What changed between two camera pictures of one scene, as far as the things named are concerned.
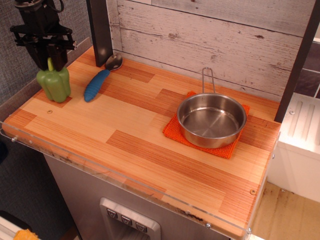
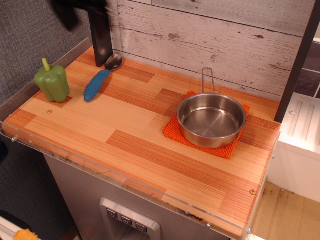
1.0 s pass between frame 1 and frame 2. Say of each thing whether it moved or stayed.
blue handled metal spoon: stayed
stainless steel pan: stayed
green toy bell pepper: moved
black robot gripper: moved
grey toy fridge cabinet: stayed
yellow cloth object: stayed
